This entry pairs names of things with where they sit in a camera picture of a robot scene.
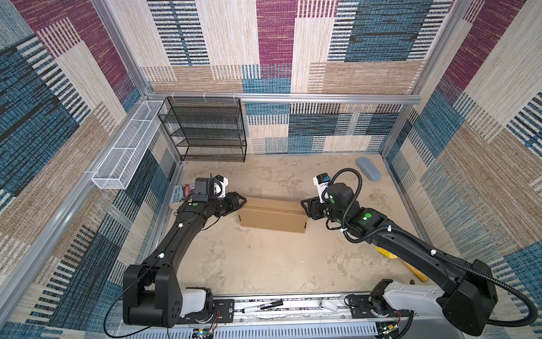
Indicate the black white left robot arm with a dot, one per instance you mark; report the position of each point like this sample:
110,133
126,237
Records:
152,295

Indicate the black wire shelf rack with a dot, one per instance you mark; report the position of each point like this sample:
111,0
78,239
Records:
205,128

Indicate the colourful paperback book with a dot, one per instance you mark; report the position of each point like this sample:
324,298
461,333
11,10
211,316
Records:
180,194

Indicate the yellow toy shovel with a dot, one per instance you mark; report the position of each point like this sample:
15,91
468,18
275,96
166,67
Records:
421,276

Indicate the black white marker pen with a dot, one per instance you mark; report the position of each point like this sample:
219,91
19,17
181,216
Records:
267,305

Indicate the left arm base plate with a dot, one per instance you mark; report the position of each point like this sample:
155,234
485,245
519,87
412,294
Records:
221,309

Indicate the small white plastic piece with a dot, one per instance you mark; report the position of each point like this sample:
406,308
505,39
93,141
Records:
328,305

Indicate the blue-grey glasses case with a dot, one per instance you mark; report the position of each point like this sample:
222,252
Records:
369,169

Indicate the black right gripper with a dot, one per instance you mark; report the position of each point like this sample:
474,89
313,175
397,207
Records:
312,210

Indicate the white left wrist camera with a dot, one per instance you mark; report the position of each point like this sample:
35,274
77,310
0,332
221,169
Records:
220,185

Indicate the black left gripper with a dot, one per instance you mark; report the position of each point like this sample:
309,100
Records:
232,203

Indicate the brown cardboard box sheet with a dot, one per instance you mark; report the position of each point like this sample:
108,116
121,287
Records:
268,214

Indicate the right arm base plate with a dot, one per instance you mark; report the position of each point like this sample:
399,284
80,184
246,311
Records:
365,307

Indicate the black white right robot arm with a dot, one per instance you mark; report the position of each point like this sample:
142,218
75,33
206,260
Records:
466,293

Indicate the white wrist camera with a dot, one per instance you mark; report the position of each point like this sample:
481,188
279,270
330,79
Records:
321,182
220,185

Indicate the white wire mesh basket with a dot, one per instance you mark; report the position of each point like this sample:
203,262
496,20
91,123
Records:
121,162

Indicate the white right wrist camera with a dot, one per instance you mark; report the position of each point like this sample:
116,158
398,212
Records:
321,182

